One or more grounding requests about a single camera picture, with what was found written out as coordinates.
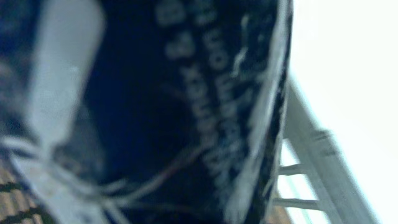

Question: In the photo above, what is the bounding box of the grey plastic basket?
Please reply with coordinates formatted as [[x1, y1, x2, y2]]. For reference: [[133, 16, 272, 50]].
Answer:
[[0, 77, 380, 224]]

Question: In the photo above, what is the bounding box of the blue tissue pack box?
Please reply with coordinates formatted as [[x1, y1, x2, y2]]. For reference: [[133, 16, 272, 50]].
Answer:
[[1, 1, 293, 223]]

